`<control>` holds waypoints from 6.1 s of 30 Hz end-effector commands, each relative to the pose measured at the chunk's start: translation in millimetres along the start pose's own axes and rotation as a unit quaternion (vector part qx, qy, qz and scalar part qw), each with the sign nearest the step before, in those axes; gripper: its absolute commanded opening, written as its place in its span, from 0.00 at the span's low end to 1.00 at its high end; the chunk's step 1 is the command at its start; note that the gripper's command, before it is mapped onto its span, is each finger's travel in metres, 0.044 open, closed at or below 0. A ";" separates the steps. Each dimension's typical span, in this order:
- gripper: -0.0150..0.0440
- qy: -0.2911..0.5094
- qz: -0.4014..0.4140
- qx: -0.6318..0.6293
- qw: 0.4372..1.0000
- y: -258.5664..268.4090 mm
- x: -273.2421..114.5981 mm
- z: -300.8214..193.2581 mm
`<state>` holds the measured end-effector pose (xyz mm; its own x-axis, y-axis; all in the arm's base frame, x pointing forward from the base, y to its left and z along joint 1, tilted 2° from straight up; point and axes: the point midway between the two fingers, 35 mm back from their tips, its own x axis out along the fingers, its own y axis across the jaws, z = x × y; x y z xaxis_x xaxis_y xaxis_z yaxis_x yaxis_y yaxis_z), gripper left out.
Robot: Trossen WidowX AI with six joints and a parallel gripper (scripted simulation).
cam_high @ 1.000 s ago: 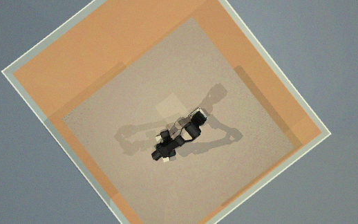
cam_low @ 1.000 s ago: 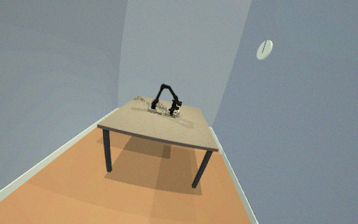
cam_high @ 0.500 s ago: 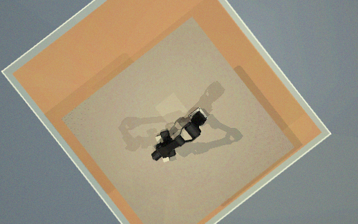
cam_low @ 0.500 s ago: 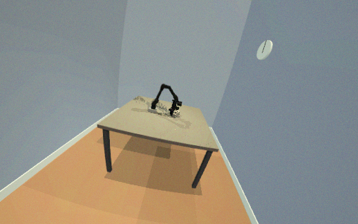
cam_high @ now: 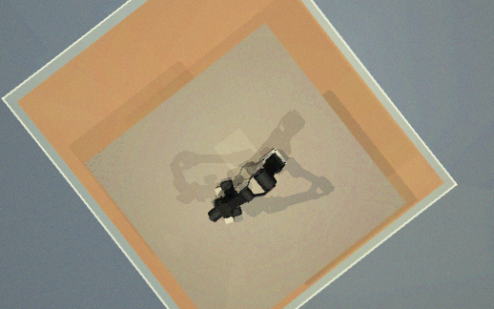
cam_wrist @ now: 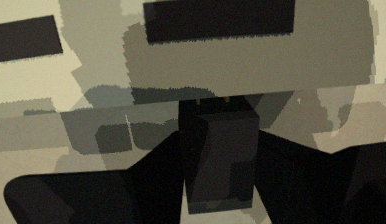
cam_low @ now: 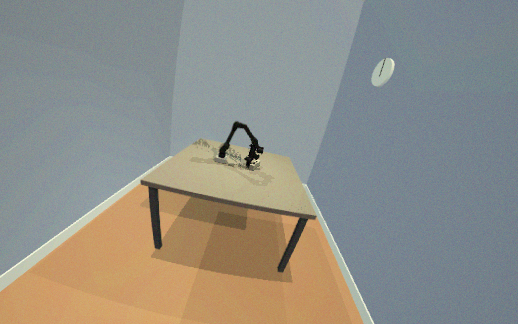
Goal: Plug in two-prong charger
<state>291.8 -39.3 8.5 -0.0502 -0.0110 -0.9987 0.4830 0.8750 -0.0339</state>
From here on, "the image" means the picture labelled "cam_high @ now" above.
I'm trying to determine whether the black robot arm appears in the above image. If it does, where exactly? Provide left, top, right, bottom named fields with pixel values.
left=208, top=153, right=285, bottom=222

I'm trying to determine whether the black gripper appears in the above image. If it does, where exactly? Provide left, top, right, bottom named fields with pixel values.
left=220, top=179, right=242, bottom=217

